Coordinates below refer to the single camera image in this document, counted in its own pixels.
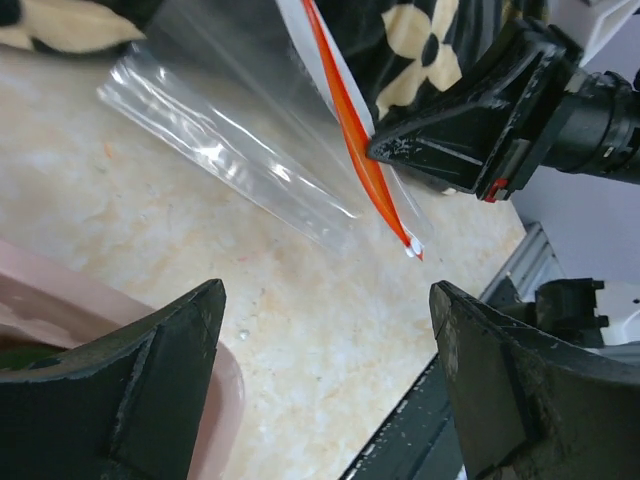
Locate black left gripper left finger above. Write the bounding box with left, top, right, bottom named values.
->
left=1, top=279, right=226, bottom=479

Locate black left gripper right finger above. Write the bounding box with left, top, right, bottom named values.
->
left=429, top=281, right=639, bottom=479

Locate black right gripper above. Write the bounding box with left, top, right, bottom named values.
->
left=367, top=18, right=639, bottom=201

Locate clear zip bag red zipper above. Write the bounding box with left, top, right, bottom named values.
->
left=99, top=1, right=430, bottom=258

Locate black floral pillow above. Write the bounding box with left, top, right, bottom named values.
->
left=1, top=1, right=548, bottom=122

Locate green toy lime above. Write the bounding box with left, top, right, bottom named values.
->
left=0, top=345, right=62, bottom=371

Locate pink plastic basket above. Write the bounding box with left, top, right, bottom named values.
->
left=1, top=242, right=245, bottom=479

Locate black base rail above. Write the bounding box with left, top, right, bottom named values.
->
left=341, top=358, right=466, bottom=480

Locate aluminium frame rail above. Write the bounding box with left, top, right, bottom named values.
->
left=480, top=222, right=566, bottom=306

